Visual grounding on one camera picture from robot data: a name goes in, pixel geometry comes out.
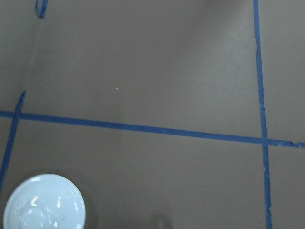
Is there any white ceramic cup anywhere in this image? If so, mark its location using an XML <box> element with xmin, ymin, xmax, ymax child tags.
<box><xmin>3</xmin><ymin>174</ymin><xmax>86</xmax><ymax>229</ymax></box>

